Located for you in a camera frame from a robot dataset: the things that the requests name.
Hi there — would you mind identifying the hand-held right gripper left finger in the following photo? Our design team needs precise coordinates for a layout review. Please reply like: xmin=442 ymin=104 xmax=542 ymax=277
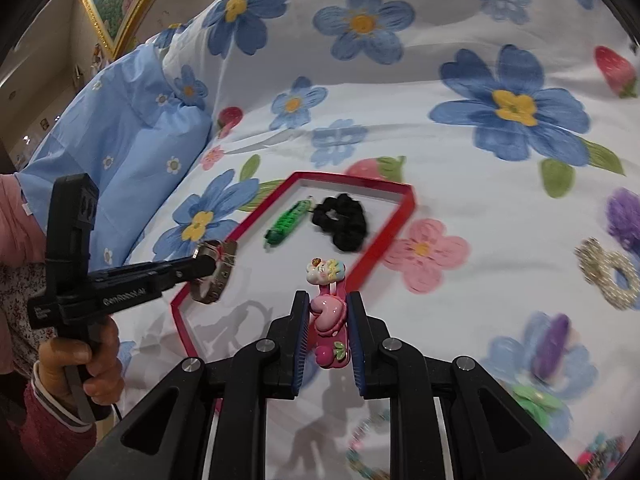
xmin=67 ymin=290 xmax=313 ymax=480

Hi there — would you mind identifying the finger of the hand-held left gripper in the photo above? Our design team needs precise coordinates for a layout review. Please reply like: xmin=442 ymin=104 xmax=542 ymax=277
xmin=150 ymin=252 xmax=217 ymax=288

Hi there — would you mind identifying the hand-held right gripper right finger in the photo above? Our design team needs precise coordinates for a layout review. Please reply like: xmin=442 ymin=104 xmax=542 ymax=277
xmin=346 ymin=290 xmax=586 ymax=480

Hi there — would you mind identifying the metal wrist watch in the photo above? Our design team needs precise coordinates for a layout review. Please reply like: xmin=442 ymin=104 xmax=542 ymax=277
xmin=190 ymin=239 xmax=240 ymax=306

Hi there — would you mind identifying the pink cartoon hair clip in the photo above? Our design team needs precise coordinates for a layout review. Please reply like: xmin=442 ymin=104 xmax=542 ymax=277
xmin=306 ymin=257 xmax=351 ymax=368

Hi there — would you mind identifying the red rimmed white tray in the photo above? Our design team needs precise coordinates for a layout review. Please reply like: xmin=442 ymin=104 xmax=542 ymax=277
xmin=170 ymin=171 xmax=416 ymax=361

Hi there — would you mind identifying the green hair tie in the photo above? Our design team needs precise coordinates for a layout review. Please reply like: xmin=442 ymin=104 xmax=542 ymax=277
xmin=510 ymin=382 xmax=563 ymax=418

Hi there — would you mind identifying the person's left forearm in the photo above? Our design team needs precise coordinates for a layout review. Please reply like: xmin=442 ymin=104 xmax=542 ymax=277
xmin=20 ymin=360 xmax=116 ymax=480

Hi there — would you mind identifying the person's left hand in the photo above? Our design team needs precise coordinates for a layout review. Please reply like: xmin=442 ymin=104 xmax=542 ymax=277
xmin=37 ymin=317 xmax=123 ymax=411

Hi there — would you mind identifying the person's pink clothing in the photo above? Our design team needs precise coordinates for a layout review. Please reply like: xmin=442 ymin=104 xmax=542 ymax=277
xmin=0 ymin=172 xmax=51 ymax=376

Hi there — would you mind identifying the black scrunchie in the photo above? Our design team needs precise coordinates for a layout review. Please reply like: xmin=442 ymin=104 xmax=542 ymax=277
xmin=311 ymin=192 xmax=370 ymax=253

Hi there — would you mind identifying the light blue floral pillow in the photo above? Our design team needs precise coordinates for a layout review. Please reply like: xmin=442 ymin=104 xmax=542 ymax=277
xmin=20 ymin=42 xmax=213 ymax=266

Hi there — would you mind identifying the floral printed bed sheet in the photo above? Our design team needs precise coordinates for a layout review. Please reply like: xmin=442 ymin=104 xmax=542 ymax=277
xmin=115 ymin=0 xmax=640 ymax=480

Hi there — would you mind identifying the pearl hair accessory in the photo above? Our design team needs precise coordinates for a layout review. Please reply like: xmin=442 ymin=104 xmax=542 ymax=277
xmin=575 ymin=237 xmax=640 ymax=311

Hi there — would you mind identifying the purple flower hair accessory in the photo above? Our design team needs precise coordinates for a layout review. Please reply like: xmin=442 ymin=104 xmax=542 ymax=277
xmin=606 ymin=187 xmax=640 ymax=251

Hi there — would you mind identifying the pastel beaded bracelet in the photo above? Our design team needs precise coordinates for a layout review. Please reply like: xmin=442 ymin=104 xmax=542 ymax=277
xmin=345 ymin=410 xmax=393 ymax=480

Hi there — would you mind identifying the green braided bracelet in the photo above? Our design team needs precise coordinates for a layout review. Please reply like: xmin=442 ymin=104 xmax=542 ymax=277
xmin=264 ymin=200 xmax=313 ymax=248

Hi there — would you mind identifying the purple hair tie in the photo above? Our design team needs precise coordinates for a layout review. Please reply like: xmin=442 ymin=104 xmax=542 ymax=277
xmin=532 ymin=312 xmax=571 ymax=378

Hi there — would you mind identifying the colorful chunky bead bracelet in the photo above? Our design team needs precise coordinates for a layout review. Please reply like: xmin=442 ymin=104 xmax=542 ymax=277
xmin=575 ymin=435 xmax=628 ymax=480

